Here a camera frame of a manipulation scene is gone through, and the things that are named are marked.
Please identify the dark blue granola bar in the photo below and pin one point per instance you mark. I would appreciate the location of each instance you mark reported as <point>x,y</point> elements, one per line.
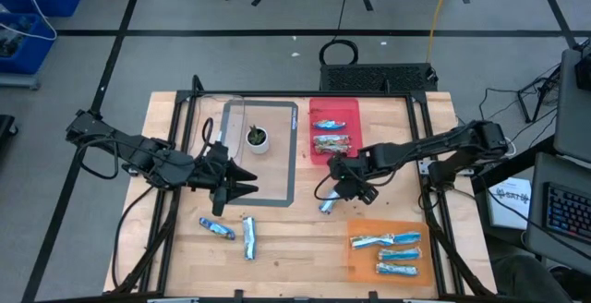
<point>217,228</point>

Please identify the black table frame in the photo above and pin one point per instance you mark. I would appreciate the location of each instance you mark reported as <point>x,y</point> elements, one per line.
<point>168,247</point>

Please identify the orange translucent bin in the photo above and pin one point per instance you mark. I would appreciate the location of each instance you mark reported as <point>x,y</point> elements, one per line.
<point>360,266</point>

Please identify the black equipment piece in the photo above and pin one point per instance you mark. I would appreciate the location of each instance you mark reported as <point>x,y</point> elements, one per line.
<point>7,129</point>

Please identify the blue white granola bar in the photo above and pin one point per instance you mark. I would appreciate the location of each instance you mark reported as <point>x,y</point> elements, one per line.
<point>328,206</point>
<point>400,253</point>
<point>249,237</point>
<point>369,240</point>
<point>397,269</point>
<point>408,237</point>

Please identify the blue and red granola bar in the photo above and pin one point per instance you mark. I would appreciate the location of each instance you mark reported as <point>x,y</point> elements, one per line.
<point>329,124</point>

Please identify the green granola bar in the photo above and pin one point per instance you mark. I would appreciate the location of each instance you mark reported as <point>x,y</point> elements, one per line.
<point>332,140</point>
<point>332,149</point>

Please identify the clear plastic bin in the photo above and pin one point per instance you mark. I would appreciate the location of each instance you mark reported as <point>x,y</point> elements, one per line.
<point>208,109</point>

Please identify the grey metal rail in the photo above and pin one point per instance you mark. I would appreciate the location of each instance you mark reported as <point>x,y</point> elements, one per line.
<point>18,82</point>

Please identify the black perforated computer tower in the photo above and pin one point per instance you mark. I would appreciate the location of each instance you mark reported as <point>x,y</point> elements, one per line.
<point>378,77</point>

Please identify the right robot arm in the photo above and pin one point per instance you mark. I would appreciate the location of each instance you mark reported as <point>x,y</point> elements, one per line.
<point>425,146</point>

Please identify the black keyboard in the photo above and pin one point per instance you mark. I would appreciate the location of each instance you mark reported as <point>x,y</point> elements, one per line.
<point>570,213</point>

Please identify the succulent in white pot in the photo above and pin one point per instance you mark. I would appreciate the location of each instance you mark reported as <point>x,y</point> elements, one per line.
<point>258,141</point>

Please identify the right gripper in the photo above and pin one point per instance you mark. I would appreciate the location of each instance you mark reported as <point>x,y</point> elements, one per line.
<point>344,169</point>

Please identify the red translucent bin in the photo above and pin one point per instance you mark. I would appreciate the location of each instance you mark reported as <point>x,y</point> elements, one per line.
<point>334,106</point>

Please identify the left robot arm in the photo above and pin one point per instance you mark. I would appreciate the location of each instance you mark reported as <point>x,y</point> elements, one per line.
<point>138,148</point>

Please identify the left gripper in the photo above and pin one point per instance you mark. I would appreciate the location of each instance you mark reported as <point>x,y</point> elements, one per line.
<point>212,173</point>

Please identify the black desk device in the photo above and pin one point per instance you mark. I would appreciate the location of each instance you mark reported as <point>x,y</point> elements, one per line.
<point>584,69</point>

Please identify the grey desk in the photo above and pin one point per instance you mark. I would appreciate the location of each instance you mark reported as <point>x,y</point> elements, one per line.
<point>572,104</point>
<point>538,201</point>

